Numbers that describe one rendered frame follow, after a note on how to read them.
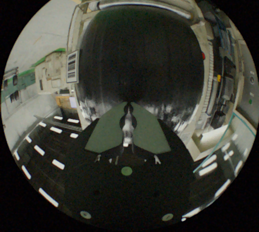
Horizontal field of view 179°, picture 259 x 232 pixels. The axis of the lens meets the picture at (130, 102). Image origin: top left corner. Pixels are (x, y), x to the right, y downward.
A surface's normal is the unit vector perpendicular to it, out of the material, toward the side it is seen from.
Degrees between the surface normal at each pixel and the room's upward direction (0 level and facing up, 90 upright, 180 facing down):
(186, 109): 84
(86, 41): 106
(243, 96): 90
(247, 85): 90
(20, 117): 90
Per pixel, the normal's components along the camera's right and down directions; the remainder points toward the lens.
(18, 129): 1.00, 0.03
